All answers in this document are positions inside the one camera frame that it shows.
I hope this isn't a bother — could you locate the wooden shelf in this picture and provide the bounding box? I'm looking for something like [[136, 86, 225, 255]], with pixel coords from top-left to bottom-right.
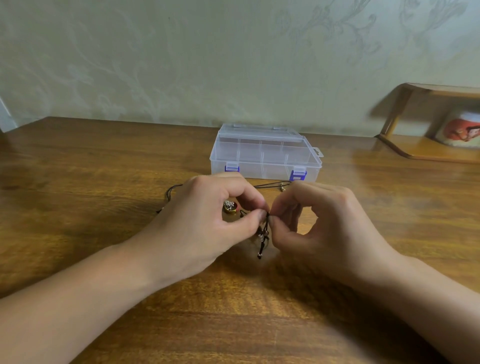
[[375, 82, 480, 164]]

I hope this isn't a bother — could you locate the white printed mug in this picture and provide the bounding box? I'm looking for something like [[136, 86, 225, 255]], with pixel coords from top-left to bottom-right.
[[435, 110, 480, 148]]

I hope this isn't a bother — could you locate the person's left forearm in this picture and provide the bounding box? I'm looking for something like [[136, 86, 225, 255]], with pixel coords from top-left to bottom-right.
[[0, 238, 170, 364]]

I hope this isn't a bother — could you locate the clear plastic organizer box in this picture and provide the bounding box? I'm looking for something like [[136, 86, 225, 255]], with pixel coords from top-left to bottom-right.
[[209, 123, 325, 183]]

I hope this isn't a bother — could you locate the person's left hand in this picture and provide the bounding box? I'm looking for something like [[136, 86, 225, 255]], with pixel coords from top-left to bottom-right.
[[123, 174, 270, 290]]

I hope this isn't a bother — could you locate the person's right hand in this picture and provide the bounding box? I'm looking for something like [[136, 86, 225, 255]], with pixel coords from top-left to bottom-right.
[[268, 180, 404, 292]]

